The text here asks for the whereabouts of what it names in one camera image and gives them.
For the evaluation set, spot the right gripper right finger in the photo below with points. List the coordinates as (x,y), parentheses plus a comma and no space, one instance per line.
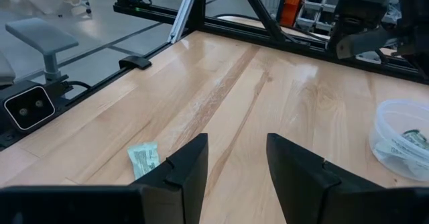
(295,183)

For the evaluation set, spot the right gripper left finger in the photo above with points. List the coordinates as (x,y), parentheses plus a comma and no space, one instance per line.
(187,183)

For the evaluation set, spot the green white sweetener packet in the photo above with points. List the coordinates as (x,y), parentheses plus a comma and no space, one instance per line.
(392,150)
(144,158)
(415,137)

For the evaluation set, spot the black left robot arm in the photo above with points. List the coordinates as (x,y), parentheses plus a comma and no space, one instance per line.
(358,9)

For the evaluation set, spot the grey storage bins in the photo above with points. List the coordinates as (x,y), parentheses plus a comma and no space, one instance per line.
(315,6)

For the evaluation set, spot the round clear plastic container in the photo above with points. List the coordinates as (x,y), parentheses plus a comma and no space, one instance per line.
(385,123)

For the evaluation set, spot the silver aluminium bar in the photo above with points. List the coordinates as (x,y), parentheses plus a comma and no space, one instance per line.
(182,14)

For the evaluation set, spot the grey padded stool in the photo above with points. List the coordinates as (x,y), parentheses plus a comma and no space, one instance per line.
(42,36)

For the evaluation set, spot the white wheeled chair base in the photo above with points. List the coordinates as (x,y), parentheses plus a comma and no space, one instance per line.
(40,1)

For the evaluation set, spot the black frame clip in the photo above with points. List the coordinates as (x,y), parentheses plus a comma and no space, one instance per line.
(134,62)

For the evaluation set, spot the orange shelf post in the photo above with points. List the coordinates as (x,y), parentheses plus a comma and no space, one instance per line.
(293,2)

